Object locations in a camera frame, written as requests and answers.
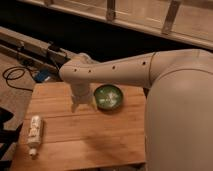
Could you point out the green ceramic bowl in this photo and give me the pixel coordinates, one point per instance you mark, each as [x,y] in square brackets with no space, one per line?
[108,97]

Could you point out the grey metal floor rail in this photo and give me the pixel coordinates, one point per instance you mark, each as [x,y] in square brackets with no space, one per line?
[17,44]

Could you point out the black object at left edge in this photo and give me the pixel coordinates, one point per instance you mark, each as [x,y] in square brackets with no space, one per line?
[7,137]

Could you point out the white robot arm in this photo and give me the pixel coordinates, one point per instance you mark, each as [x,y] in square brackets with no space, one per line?
[179,108]

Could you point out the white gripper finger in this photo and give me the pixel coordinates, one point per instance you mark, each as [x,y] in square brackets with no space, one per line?
[74,107]
[93,104]

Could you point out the white plastic bottle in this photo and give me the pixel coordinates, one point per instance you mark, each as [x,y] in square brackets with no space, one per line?
[34,138]

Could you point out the blue box on floor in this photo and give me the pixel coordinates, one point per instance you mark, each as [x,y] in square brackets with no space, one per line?
[42,76]

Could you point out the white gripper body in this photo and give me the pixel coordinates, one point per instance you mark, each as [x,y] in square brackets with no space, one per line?
[81,93]

